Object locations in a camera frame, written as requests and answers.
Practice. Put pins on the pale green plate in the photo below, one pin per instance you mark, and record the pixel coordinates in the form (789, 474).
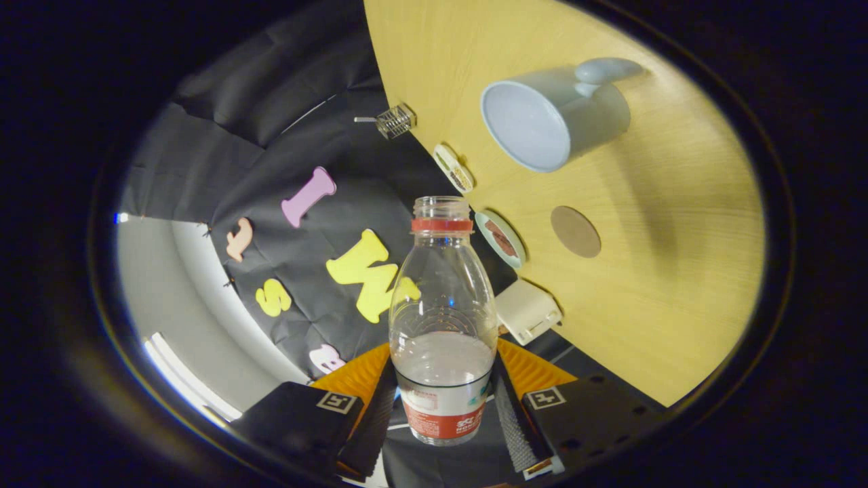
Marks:
(480, 221)

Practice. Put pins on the large ceiling light panel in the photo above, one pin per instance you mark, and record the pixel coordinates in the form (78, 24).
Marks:
(190, 379)

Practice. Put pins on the clear plastic juice bottle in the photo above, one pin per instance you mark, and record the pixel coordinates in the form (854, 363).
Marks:
(441, 305)

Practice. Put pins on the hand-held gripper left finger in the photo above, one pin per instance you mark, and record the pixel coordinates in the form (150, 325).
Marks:
(373, 420)

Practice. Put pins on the white cup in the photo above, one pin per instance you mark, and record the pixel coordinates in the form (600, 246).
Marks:
(529, 129)

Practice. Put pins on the brown round coaster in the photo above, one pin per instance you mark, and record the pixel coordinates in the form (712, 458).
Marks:
(575, 232)

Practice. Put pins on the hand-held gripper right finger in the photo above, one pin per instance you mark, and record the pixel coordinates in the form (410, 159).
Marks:
(515, 427)

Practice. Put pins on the white divided snack dish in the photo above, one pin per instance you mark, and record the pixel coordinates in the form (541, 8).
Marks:
(453, 167)

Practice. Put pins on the white toaster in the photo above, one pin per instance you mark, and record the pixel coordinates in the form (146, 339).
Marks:
(525, 312)

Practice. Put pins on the brown meat slice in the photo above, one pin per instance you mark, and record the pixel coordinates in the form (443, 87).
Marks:
(507, 247)
(495, 232)

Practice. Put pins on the metal spoon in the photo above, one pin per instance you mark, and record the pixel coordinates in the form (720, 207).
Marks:
(365, 120)

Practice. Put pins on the wooden table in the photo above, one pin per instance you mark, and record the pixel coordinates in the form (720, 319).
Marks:
(678, 271)

